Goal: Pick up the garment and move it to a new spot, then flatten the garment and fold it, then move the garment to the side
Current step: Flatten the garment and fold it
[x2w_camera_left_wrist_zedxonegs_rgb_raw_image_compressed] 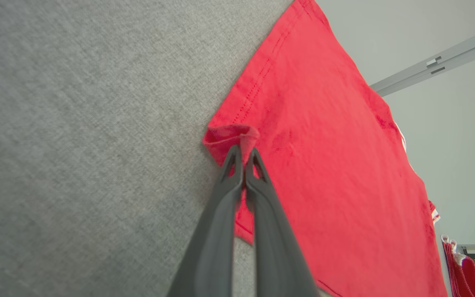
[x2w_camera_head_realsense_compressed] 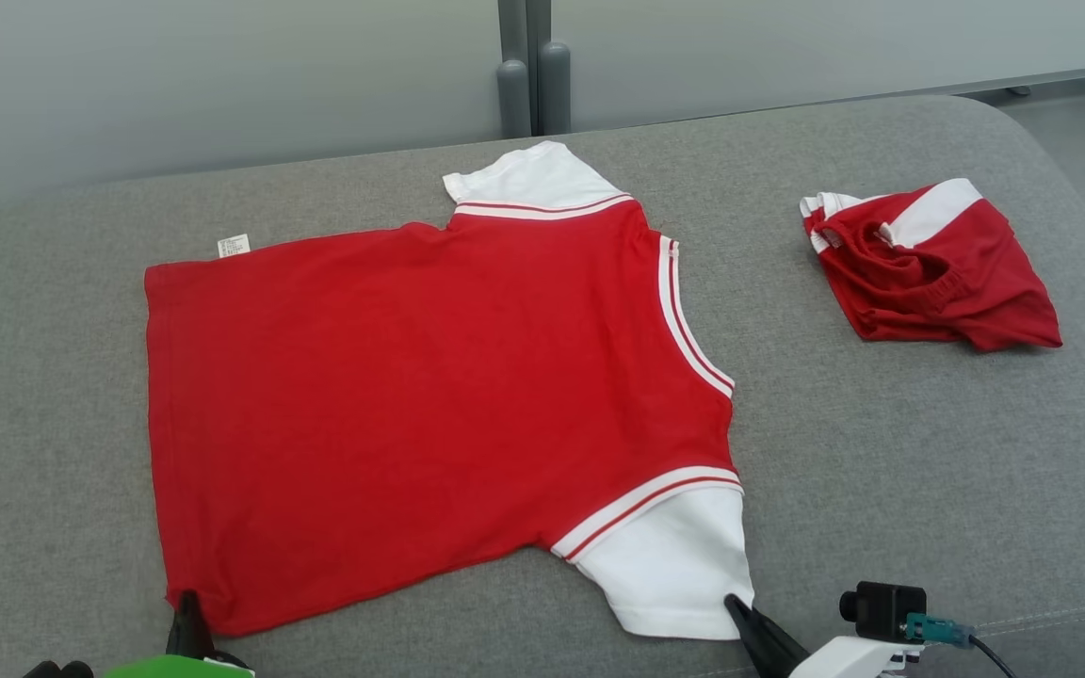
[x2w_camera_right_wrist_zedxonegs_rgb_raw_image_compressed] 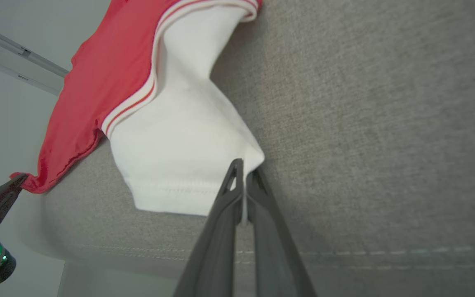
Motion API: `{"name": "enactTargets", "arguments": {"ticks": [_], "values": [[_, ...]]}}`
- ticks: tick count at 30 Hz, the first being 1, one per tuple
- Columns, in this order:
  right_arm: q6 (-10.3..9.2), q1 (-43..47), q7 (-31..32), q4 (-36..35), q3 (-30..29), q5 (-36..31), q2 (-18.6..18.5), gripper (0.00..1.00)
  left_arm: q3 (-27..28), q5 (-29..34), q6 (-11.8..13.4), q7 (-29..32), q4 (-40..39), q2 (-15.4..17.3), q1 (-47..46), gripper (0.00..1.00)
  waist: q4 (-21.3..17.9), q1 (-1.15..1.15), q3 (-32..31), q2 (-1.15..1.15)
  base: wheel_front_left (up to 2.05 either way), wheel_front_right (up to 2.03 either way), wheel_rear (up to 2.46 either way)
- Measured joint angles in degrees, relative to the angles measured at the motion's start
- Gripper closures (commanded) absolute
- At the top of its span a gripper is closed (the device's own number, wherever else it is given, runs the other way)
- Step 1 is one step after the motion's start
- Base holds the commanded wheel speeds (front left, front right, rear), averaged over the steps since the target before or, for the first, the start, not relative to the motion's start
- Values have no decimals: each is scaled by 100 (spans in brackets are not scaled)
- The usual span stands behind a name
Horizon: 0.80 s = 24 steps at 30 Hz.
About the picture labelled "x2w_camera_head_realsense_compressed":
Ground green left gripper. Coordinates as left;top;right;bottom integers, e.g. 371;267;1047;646
105;590;256;678

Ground red white basketball shorts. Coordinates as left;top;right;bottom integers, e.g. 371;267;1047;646
800;179;1063;352

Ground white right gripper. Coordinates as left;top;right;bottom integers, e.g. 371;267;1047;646
723;593;925;678

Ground grey partition post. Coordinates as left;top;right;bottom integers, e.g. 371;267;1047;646
497;0;534;140
528;0;572;135

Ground grey fabric sofa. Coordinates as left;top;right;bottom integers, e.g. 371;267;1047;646
0;94;1085;678

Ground red white basketball jersey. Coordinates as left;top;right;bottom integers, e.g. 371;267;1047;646
144;141;755;641

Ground black right camera cable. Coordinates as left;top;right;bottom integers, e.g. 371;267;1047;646
966;636;1019;678

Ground grey partition base rail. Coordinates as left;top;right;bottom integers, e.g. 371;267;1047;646
957;61;1085;97

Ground teal right camera connector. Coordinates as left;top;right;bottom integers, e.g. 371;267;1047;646
905;614;975;649

